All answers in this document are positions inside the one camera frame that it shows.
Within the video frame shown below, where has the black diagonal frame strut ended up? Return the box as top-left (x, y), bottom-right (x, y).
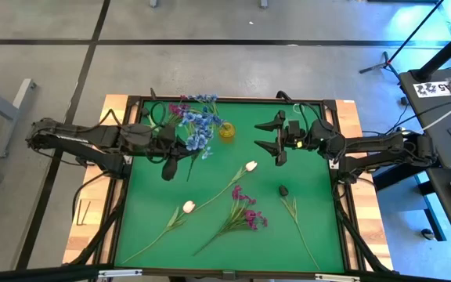
top-left (68, 191), bottom-right (127, 267)
top-left (334, 195), bottom-right (393, 273)

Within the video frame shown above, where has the green table mat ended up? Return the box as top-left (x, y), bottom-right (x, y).
top-left (114, 100), bottom-right (346, 274)

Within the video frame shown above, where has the grey table leg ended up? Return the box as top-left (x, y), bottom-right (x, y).
top-left (0, 78), bottom-right (38, 183)

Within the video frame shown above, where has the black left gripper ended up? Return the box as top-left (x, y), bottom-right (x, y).
top-left (146, 124), bottom-right (201, 183)

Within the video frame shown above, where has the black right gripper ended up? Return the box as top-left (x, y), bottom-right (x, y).
top-left (254, 110), bottom-right (317, 168)

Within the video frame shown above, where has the white printed label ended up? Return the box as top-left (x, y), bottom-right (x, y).
top-left (413, 80), bottom-right (451, 99)

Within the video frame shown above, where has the black table frame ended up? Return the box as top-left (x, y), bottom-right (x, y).
top-left (94, 93), bottom-right (367, 275)

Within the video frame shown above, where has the black tripod stand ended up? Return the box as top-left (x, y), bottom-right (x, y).
top-left (358, 0), bottom-right (446, 85)

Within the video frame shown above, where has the pale pink tulip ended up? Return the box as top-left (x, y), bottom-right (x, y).
top-left (121, 200), bottom-right (197, 264)
top-left (193, 160), bottom-right (258, 213)

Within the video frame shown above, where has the blue flower bunch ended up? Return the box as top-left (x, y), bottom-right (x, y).
top-left (179, 92), bottom-right (226, 128)
top-left (184, 111), bottom-right (215, 182)

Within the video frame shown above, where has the silver bracket plate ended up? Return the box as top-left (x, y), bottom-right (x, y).
top-left (314, 273), bottom-right (362, 282)
top-left (98, 268), bottom-right (143, 279)

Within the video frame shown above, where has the black desk pole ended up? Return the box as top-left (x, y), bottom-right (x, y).
top-left (415, 21), bottom-right (451, 82)

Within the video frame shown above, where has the black office desk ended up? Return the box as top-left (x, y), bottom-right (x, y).
top-left (399, 68), bottom-right (451, 266)

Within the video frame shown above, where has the yellow glass vase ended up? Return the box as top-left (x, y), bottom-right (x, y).
top-left (218, 121), bottom-right (237, 144)

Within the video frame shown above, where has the white desk cable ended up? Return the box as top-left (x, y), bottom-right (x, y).
top-left (405, 103), bottom-right (451, 140)

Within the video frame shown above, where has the magenta flower bunch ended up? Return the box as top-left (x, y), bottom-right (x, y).
top-left (193, 185), bottom-right (269, 256)
top-left (167, 101), bottom-right (192, 127)

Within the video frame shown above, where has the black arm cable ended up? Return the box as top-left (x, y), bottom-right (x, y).
top-left (71, 171), bottom-right (111, 222)

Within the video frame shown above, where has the black horizontal frame bar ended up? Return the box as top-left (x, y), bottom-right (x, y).
top-left (0, 264), bottom-right (451, 282)

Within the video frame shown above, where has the black hex key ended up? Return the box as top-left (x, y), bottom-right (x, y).
top-left (75, 198), bottom-right (84, 227)
top-left (81, 200), bottom-right (92, 225)

